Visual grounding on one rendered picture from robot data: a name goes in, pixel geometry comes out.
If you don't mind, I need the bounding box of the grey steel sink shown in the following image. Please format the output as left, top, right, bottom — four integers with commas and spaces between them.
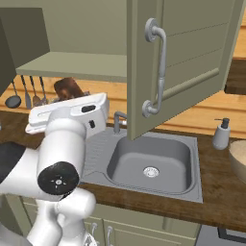
79, 127, 205, 205

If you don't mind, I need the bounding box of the grey hanging utensil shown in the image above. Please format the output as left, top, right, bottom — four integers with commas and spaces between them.
38, 75, 50, 106

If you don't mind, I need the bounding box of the beige woven basket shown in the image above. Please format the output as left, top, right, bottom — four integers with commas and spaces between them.
228, 139, 246, 185

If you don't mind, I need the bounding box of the grey hanging spatula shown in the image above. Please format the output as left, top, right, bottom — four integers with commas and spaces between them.
20, 74, 34, 111

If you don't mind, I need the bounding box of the olive wall cabinet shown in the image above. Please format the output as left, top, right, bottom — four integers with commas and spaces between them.
0, 0, 129, 94

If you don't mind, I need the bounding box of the grey base cupboard handle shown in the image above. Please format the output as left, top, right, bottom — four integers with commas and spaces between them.
106, 225, 115, 246
89, 222, 99, 246

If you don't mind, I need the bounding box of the olive cabinet door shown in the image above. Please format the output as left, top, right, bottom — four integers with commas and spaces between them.
126, 0, 246, 142

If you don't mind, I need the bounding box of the grey cabinet door handle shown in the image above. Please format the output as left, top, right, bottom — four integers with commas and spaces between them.
141, 17, 168, 119

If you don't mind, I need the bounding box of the olive base cupboard door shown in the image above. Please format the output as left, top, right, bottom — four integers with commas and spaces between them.
102, 218, 197, 246
18, 195, 104, 246

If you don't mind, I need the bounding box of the dark hanging ladle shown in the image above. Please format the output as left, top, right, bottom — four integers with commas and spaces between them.
4, 80, 23, 110

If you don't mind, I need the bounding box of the grey soap dispenser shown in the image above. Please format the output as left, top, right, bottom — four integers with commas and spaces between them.
211, 117, 232, 151

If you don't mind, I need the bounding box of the grey dishwasher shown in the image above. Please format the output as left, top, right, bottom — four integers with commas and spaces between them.
194, 224, 246, 246

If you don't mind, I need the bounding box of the brown bread loaf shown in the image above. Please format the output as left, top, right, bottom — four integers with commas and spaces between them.
53, 77, 86, 101

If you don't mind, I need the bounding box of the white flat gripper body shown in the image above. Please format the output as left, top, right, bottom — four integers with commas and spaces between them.
25, 92, 111, 135

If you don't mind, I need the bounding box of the grey sink tap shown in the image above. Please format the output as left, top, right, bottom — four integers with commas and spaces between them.
112, 111, 129, 135

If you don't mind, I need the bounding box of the dark wall shelf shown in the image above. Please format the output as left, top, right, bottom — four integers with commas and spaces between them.
223, 58, 246, 96

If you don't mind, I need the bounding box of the grey hanging spoon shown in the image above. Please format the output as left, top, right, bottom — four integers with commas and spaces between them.
29, 75, 43, 108

